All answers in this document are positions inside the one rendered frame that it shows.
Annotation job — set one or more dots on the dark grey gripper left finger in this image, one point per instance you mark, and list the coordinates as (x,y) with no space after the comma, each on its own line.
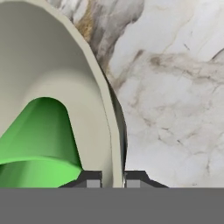
(92,177)

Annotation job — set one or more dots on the green cup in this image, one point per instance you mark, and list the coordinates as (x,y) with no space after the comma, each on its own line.
(40,145)

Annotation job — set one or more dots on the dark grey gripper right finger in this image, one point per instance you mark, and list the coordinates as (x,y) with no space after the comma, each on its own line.
(136,176)

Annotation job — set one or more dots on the beige bowl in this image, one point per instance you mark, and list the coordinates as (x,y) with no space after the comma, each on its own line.
(84,96)

